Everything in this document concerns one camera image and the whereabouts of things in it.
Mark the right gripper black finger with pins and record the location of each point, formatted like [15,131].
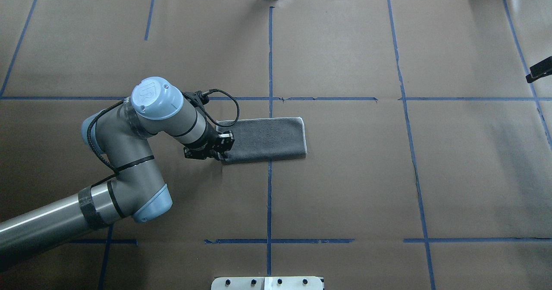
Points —
[540,70]

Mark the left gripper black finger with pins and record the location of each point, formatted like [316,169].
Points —
[220,155]

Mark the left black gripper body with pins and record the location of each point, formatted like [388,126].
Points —
[207,141]

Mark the pink and grey towel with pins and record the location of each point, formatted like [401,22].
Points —
[265,139]

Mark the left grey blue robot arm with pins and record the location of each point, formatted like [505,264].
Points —
[118,136]

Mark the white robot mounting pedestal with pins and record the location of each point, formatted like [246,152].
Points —
[269,283]

